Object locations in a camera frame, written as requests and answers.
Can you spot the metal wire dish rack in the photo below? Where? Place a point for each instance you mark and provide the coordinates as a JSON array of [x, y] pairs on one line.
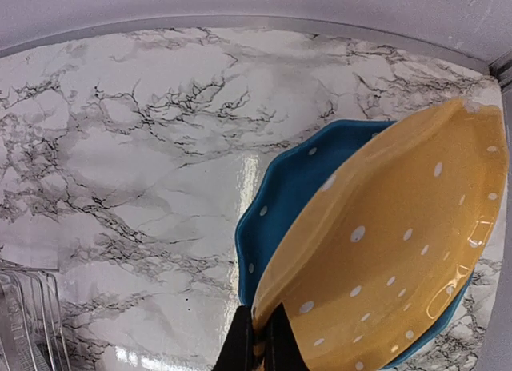
[[31, 319]]

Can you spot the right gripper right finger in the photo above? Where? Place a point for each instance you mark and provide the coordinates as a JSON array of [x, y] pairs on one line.
[[281, 350]]

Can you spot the right aluminium frame post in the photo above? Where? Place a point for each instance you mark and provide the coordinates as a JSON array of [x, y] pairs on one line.
[[501, 69]]

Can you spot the blue polka dot plate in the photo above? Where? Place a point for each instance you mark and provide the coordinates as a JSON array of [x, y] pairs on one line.
[[290, 182]]

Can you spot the yellow polka dot plate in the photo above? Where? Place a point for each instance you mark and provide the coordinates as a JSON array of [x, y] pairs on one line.
[[390, 238]]

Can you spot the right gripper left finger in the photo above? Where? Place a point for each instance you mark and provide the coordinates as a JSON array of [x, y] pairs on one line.
[[237, 353]]

